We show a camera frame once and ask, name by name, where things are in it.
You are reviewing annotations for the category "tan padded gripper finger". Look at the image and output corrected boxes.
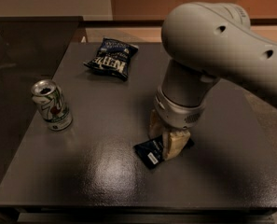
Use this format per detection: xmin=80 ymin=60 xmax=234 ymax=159
xmin=162 ymin=130 xmax=190 ymax=161
xmin=148 ymin=109 xmax=164 ymax=139

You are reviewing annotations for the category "dark blue rxbar wrapper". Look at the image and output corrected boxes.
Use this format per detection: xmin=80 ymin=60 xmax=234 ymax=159
xmin=133 ymin=135 xmax=194 ymax=169

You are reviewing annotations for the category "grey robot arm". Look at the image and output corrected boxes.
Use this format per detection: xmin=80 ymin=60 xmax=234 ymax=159
xmin=148 ymin=2 xmax=277 ymax=161

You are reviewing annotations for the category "dark blue kettle chips bag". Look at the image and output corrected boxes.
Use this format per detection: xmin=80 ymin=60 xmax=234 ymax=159
xmin=83 ymin=37 xmax=139 ymax=81

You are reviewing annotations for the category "white 7up soda can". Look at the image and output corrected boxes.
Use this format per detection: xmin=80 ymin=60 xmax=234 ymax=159
xmin=31 ymin=79 xmax=73 ymax=131

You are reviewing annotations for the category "dark side table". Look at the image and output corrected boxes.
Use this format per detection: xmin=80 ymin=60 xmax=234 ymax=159
xmin=0 ymin=17 xmax=80 ymax=182

